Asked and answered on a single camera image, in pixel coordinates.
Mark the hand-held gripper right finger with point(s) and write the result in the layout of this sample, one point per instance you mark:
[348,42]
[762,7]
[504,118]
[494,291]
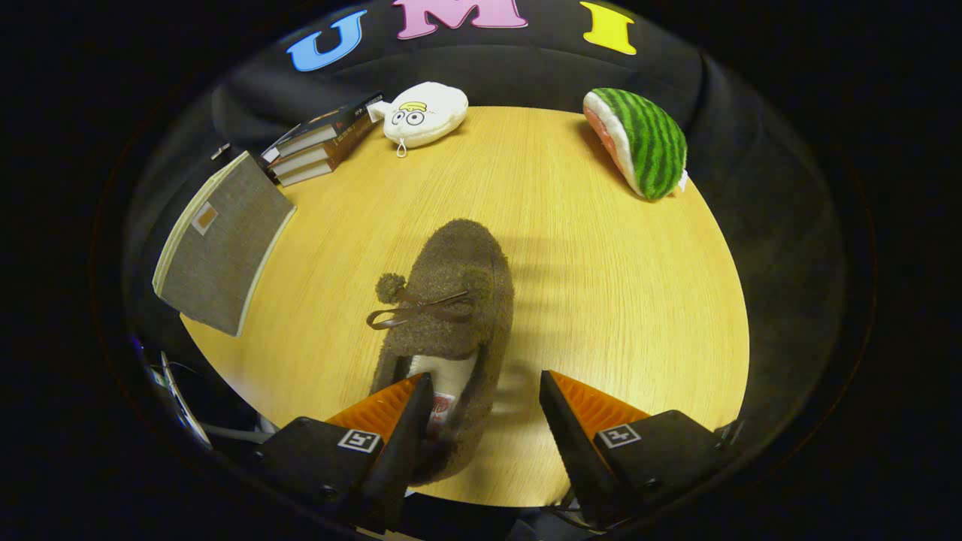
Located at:
[571,443]

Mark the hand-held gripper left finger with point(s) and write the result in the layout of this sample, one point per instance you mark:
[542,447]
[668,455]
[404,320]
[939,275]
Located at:
[409,436]

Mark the brown fuzzy shoe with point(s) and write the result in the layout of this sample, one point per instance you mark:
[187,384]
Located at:
[458,263]

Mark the grey fabric storage box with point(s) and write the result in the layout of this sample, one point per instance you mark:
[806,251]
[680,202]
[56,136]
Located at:
[225,248]

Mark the brown cover book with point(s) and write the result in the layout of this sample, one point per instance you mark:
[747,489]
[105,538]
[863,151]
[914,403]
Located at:
[304,175]
[304,160]

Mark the watermelon slice plush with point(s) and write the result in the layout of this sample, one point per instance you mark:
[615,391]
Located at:
[646,143]

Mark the white plush toy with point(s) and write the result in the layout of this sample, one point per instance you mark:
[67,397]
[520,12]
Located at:
[428,116]

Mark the black cover book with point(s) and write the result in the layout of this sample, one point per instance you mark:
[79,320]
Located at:
[338,120]

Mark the small white clip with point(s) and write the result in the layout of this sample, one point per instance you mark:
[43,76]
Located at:
[220,152]

